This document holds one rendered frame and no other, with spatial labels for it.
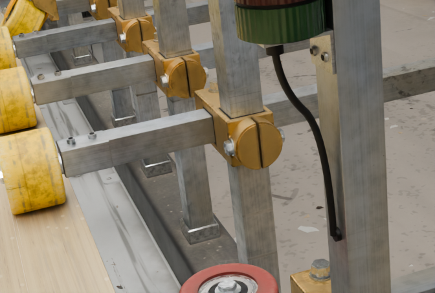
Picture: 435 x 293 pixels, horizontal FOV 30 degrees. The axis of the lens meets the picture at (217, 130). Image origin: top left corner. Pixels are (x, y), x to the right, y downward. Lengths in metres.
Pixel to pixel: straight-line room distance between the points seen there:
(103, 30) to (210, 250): 0.41
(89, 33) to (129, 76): 0.25
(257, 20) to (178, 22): 0.52
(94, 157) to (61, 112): 1.16
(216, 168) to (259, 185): 2.21
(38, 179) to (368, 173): 0.35
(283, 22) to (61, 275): 0.33
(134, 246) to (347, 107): 0.81
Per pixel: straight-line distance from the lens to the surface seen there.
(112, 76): 1.08
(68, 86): 1.07
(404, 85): 0.94
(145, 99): 1.32
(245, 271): 0.67
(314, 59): 0.58
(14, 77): 1.05
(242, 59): 0.80
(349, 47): 0.55
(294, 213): 2.68
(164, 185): 1.32
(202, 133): 0.85
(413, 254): 2.44
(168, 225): 1.20
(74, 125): 1.89
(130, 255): 1.31
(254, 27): 0.52
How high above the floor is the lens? 1.26
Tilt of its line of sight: 22 degrees down
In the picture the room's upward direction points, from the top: 7 degrees counter-clockwise
